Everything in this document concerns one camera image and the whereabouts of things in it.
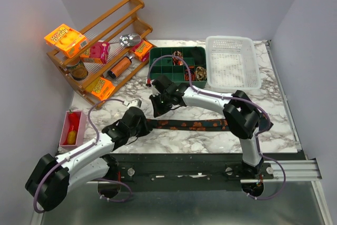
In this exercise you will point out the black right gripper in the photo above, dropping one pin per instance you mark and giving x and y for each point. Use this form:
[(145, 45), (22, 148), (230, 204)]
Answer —
[(157, 111)]

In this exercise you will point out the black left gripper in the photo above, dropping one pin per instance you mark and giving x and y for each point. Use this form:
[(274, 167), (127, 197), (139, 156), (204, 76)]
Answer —
[(145, 130)]

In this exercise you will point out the dark orange-patterned necktie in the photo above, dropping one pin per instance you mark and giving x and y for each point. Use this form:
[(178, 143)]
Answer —
[(213, 125)]

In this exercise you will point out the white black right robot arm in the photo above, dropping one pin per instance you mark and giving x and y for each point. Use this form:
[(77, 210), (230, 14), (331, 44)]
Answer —
[(245, 119)]

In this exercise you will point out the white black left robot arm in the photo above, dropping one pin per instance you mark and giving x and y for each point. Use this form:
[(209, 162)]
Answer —
[(55, 176)]

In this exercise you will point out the rolled orange black tie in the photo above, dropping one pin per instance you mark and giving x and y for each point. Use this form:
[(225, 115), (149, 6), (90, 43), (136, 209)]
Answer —
[(190, 75)]

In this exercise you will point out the rolled tie top compartment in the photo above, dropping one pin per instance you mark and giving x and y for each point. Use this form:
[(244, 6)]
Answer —
[(177, 58)]

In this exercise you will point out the lower orange sponge box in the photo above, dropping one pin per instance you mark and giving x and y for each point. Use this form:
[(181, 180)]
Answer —
[(101, 88)]

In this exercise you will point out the rolled beige patterned tie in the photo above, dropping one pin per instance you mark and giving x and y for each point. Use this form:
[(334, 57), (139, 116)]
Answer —
[(200, 73)]

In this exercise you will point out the orange black bottle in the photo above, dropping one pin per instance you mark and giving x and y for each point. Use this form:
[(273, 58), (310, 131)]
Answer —
[(120, 67)]

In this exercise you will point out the pink plastic bin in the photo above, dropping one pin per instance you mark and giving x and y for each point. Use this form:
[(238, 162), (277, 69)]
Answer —
[(68, 127)]

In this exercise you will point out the small orange pink box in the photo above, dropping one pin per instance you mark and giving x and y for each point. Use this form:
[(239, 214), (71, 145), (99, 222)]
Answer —
[(141, 50)]

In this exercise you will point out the green compartment organizer tray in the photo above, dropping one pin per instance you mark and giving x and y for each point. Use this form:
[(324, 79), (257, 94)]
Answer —
[(161, 64)]

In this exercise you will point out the red toy pepper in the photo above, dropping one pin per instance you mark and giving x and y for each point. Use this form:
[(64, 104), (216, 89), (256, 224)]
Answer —
[(73, 119)]

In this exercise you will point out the yellow toy corn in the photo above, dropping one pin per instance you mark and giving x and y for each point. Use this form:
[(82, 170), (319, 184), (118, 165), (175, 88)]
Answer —
[(71, 137)]

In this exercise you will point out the black cloth in tray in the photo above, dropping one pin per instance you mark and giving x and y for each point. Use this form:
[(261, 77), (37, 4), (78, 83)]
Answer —
[(198, 55)]

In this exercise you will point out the silver metal spoon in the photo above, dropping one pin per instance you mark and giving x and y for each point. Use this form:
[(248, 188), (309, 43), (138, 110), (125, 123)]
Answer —
[(128, 40)]

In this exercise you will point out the wooden three-tier rack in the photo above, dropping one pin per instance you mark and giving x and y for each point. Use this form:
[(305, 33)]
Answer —
[(119, 20)]

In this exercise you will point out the food can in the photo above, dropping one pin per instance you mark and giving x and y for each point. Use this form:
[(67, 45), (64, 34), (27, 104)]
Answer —
[(77, 70)]

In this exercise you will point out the pink sponge box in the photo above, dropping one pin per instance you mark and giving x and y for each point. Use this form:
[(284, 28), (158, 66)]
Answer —
[(97, 54)]

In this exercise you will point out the white plastic basket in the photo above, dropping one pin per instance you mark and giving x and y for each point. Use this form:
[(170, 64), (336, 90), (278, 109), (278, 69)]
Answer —
[(231, 64)]

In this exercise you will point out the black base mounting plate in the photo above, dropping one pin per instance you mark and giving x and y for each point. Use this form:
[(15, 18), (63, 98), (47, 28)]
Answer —
[(183, 172)]

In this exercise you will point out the large orange sponge box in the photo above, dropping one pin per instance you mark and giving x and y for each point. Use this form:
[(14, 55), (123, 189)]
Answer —
[(67, 40)]

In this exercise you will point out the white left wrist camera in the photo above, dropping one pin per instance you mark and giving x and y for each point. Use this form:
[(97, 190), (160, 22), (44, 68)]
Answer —
[(135, 103)]

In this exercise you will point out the aluminium frame rail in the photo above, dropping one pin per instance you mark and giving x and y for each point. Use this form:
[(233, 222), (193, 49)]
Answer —
[(295, 171)]

